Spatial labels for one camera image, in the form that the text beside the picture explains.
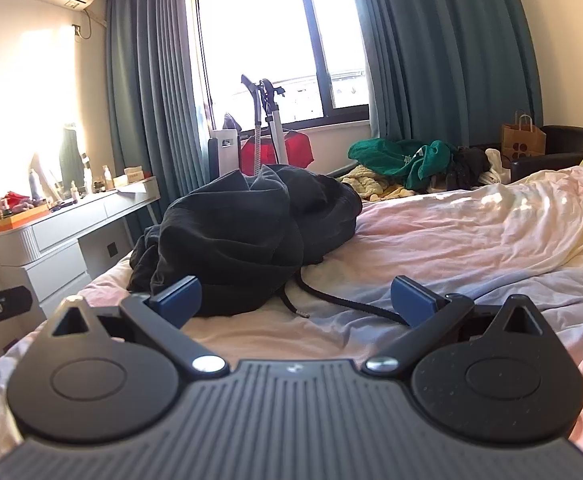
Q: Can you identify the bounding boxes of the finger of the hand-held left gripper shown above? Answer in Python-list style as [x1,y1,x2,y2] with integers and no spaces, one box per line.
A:
[0,285,33,322]

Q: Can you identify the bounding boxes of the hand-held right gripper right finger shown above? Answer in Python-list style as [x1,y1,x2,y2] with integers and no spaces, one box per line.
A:
[364,275,545,376]

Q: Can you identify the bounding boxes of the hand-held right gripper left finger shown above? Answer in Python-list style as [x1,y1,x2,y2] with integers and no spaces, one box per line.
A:
[50,276,230,378]

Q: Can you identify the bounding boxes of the black pants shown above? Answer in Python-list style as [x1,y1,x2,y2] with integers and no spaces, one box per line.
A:
[126,164,412,328]

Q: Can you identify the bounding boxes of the black clothes pile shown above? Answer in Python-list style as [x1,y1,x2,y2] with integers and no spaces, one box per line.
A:
[429,146,492,193]

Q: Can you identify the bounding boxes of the white dressing table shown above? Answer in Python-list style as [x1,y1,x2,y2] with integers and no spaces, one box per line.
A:
[0,175,162,321]

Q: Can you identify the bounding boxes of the orange tray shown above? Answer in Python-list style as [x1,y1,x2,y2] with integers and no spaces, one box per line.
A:
[0,207,52,233]

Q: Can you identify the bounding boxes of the bed with pink duvet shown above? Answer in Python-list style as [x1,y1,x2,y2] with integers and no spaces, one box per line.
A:
[0,162,583,466]

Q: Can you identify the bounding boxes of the white paper sheet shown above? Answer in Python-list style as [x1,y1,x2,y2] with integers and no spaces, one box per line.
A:
[114,180,160,198]

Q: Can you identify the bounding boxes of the yellow knit blanket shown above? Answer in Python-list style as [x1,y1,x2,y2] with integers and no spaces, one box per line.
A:
[341,165,422,201]

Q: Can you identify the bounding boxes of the green garment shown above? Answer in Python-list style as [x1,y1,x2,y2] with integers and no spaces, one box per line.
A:
[347,137,457,191]

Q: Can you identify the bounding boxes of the white standing appliance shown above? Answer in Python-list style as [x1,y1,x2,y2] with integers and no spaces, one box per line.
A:
[208,129,240,181]

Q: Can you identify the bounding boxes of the group of cosmetic bottles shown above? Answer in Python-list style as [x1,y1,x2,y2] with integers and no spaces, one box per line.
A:
[26,152,115,211]

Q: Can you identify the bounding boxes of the white cloth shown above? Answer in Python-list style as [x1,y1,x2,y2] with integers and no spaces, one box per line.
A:
[479,149,512,183]

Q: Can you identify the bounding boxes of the vanity mirror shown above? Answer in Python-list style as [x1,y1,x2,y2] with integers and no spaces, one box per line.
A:
[26,121,86,201]

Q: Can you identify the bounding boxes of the red cloth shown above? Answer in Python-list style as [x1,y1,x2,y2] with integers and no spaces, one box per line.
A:
[240,130,315,168]

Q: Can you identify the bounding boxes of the white tripod with black head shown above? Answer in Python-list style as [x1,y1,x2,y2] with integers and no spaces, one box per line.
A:
[260,79,288,166]

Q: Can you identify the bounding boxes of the brown paper bag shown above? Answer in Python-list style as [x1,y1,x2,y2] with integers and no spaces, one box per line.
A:
[500,110,547,160]

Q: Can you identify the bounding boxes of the teal curtain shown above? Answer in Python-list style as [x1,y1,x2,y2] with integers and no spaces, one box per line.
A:
[104,0,212,211]
[344,0,545,146]

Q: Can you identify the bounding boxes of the metal crutches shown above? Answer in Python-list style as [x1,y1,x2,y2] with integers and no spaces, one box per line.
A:
[240,74,265,177]

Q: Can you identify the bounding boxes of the black leather sofa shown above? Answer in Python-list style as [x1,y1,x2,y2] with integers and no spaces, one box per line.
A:
[324,125,583,196]

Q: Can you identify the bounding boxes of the window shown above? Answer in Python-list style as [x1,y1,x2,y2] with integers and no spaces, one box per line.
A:
[184,0,372,133]

